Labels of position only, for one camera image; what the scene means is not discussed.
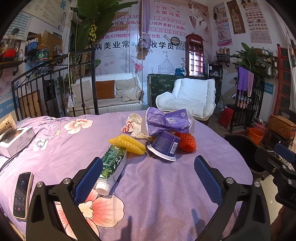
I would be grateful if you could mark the green patterned cabinet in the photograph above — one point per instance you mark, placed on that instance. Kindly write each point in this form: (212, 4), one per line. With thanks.
(158, 84)

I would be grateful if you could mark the white box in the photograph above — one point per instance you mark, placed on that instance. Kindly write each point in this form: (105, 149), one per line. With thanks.
(13, 142)

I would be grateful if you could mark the potted green plant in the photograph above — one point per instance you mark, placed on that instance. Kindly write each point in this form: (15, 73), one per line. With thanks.
(249, 60)

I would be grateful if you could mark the smartphone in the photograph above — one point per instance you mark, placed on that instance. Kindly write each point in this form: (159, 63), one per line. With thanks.
(21, 200)

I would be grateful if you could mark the red foam fruit net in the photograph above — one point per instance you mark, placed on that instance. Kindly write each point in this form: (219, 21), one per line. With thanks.
(187, 142)

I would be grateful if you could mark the purple yogurt cup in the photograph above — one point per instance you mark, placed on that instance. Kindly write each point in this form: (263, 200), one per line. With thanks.
(165, 145)

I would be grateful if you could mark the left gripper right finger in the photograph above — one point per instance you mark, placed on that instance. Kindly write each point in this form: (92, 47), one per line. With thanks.
(252, 222)

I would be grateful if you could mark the large green plant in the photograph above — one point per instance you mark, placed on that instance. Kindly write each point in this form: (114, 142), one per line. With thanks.
(95, 18)

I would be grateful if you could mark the green white milk carton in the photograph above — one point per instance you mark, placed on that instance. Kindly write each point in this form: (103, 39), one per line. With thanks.
(114, 161)

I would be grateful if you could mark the purple plastic wrapper bag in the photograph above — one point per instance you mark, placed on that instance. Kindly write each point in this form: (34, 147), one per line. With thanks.
(157, 121)

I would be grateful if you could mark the purple towel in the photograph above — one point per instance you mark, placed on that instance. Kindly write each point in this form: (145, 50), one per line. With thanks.
(243, 78)

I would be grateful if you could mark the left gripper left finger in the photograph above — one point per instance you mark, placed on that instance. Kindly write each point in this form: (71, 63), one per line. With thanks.
(43, 221)

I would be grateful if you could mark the white wicker sofa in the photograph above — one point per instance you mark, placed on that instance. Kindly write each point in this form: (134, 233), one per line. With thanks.
(129, 95)

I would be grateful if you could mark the black iron bed frame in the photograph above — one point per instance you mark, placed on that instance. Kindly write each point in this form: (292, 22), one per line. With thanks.
(61, 87)

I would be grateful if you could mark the black metal rack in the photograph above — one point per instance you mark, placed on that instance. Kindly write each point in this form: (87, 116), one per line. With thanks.
(247, 104)

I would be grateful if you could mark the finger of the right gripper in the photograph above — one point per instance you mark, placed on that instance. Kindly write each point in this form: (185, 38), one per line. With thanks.
(285, 153)

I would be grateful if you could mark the white red plastic bag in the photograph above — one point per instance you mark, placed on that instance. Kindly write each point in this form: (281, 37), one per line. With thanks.
(133, 126)

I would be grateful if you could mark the orange bucket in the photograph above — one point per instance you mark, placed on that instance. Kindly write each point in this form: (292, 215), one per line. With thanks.
(255, 135)

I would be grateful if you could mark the yellow foam fruit net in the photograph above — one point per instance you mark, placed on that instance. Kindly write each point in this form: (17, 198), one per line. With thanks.
(128, 142)

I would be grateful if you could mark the orange cushion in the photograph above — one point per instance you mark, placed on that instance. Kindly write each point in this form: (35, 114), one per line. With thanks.
(105, 89)

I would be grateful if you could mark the white padded armchair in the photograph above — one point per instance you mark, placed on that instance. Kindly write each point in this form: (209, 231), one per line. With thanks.
(195, 95)

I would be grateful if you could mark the red phone booth cabinet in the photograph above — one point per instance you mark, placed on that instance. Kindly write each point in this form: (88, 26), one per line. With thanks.
(194, 57)

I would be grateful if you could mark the black trash bin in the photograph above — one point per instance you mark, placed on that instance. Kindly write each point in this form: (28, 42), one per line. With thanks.
(247, 149)

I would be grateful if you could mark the wooden chest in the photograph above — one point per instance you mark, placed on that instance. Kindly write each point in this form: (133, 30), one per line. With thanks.
(282, 126)

